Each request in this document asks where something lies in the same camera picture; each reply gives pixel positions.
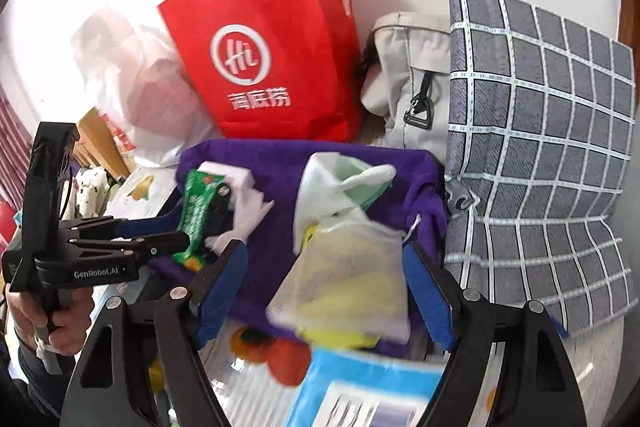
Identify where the red paper bag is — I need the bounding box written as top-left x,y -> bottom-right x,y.
157,0 -> 363,144

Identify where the cardboard box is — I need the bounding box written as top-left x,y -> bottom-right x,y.
75,107 -> 131,180

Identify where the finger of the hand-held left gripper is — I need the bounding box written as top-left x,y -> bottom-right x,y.
59,184 -> 234,241
70,230 -> 194,265

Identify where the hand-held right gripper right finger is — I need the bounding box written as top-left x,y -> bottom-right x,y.
402,241 -> 588,427

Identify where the white glove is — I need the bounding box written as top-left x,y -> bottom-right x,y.
294,152 -> 397,253

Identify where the person's left hand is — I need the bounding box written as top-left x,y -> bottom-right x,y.
7,288 -> 94,353

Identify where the white sponge block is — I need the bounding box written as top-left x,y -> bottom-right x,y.
199,160 -> 256,195

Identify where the wooden headboard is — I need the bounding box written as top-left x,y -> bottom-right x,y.
615,0 -> 640,118

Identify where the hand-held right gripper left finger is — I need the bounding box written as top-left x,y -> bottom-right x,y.
60,238 -> 251,427

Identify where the grey canvas bag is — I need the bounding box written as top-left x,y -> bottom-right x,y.
360,12 -> 453,162

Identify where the person's left forearm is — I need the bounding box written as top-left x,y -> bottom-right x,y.
9,346 -> 72,427

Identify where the white crumpled tissue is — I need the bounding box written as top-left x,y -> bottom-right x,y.
210,187 -> 275,253

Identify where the green snack packet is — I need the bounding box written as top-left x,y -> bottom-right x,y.
172,169 -> 226,270

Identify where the red striped cloth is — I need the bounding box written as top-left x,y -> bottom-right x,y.
0,92 -> 36,208

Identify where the grey checked cushion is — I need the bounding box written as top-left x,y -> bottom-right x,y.
442,0 -> 637,338

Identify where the purple towel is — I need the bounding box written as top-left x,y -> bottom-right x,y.
150,138 -> 448,360

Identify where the mesh bag of yellow sponges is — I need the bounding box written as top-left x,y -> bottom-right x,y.
266,219 -> 412,348

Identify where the white plastic bag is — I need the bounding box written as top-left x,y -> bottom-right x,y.
70,9 -> 221,168

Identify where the light green cloth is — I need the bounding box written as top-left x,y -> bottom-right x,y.
342,159 -> 396,210

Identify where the blue and white box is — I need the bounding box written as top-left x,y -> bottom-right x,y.
287,347 -> 451,427

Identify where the pale patterned cloth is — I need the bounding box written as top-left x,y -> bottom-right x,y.
72,166 -> 123,220

